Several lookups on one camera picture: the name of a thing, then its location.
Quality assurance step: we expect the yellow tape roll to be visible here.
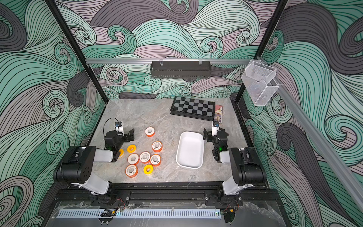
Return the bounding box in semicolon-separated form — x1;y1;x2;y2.
143;165;154;175
127;144;137;153
119;149;124;158

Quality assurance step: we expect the orange tape roll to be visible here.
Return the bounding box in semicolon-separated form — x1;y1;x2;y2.
150;154;162;167
139;151;151;164
145;127;156;137
125;165;138;178
152;141;163;152

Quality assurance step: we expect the orange tape roll plain white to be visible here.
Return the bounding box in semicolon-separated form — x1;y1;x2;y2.
127;153;140;165

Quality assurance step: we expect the orange tape roll front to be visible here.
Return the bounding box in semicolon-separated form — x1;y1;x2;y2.
125;165;138;178

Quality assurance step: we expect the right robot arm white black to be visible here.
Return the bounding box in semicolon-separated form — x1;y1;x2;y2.
203;127;266;196

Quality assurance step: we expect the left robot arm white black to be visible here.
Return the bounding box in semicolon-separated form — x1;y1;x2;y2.
53;129;135;195

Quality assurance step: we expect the white storage tray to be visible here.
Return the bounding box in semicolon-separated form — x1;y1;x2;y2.
176;131;205;170

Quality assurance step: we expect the small colourful card box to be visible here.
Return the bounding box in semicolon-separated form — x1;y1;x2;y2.
214;105;223;123

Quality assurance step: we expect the yellow tape roll front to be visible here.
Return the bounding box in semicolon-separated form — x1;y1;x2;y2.
143;165;154;175

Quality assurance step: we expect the black grey chessboard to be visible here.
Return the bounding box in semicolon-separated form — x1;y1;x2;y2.
170;96;216;121

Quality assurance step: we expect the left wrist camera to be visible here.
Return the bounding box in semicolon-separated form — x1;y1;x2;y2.
115;121;124;134

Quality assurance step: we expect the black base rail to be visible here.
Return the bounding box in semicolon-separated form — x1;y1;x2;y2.
55;182;282;208

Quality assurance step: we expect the black wall shelf basket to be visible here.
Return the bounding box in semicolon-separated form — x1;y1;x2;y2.
150;61;212;81

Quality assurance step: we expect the clear acrylic wall box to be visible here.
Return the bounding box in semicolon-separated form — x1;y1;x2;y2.
242;60;279;106

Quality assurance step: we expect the white perforated cable duct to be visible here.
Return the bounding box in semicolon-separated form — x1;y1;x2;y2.
55;208;222;219

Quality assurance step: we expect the aluminium rail back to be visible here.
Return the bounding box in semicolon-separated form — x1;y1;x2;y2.
85;58;250;65

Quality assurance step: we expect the aluminium rail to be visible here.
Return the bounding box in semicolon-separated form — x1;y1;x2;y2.
256;56;363;212
85;58;250;65

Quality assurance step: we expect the aluminium rail right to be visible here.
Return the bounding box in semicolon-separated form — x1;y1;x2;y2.
256;56;363;212

